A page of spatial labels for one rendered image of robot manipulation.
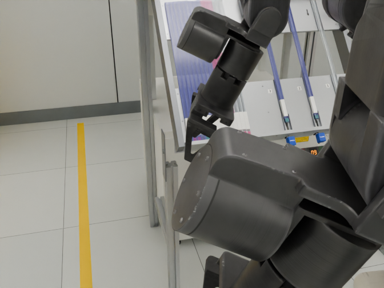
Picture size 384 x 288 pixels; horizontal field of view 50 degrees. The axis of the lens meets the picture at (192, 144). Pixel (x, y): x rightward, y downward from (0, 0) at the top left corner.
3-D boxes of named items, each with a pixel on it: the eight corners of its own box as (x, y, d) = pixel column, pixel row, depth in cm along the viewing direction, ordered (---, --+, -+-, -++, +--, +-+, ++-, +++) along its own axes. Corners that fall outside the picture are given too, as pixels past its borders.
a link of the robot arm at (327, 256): (408, 250, 24) (372, 192, 29) (310, 209, 23) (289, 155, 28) (338, 320, 27) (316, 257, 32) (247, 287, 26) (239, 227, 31)
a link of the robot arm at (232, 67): (270, 51, 62) (263, 42, 67) (229, 31, 61) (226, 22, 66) (247, 90, 65) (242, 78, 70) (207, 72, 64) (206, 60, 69)
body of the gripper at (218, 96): (191, 112, 65) (214, 71, 62) (195, 91, 74) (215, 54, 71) (228, 130, 66) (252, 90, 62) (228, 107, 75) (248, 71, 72)
